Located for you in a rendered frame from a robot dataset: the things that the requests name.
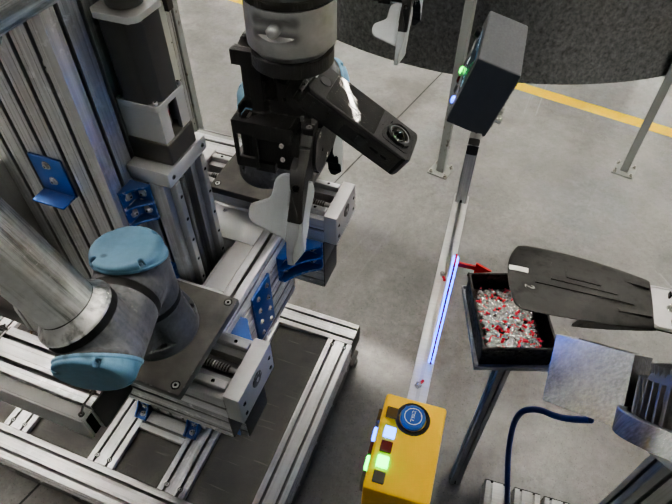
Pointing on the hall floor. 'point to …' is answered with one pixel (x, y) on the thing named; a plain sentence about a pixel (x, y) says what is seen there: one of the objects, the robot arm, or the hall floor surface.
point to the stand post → (644, 485)
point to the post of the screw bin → (478, 423)
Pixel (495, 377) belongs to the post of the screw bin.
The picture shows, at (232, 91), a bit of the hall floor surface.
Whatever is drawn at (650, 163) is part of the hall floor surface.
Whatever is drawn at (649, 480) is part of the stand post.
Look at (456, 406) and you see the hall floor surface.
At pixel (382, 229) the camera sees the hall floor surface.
